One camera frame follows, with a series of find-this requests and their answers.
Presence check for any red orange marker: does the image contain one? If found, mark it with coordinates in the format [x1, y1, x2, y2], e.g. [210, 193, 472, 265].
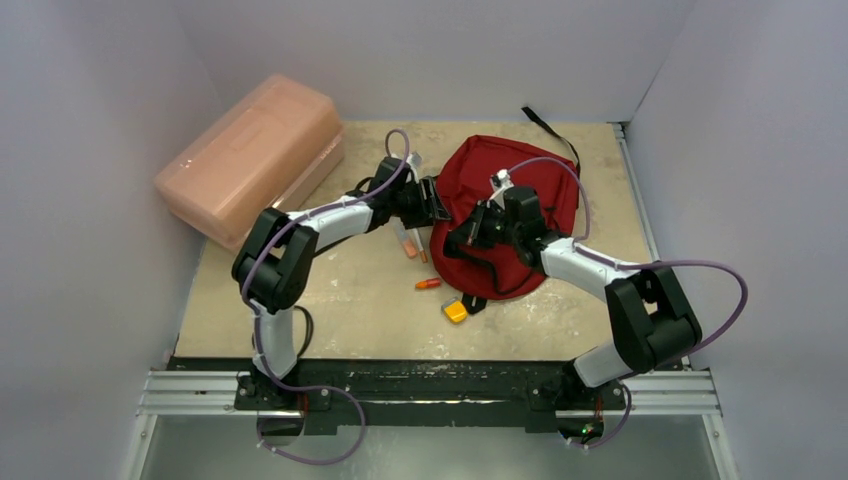
[415, 278, 442, 290]

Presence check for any aluminium frame rail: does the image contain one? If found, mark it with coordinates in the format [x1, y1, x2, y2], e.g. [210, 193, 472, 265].
[125, 122, 740, 480]

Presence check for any red backpack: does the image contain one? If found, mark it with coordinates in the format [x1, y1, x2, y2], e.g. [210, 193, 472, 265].
[429, 106, 581, 322]

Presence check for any orange grey highlighter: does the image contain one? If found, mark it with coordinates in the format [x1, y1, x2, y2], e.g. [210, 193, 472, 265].
[393, 223, 418, 259]

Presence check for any yellow grey eraser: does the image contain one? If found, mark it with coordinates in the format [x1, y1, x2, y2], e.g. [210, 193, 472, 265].
[441, 298, 469, 325]

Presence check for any black coiled cable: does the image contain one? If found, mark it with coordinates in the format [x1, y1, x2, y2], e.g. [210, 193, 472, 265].
[294, 304, 315, 359]

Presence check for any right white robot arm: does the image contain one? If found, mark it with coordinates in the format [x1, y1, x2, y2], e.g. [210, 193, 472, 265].
[448, 187, 702, 407]

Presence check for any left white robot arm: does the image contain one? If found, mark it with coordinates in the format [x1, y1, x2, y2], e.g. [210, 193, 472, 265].
[231, 156, 451, 409]

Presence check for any pink translucent storage box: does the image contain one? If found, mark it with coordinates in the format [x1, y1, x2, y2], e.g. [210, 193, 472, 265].
[155, 74, 345, 252]

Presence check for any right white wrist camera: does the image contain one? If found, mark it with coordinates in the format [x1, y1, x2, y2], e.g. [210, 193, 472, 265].
[488, 169, 513, 210]

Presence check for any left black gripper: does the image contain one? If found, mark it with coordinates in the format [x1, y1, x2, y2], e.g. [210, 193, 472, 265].
[389, 176, 449, 229]

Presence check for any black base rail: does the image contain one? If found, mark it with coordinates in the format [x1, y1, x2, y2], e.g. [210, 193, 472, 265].
[166, 357, 628, 440]

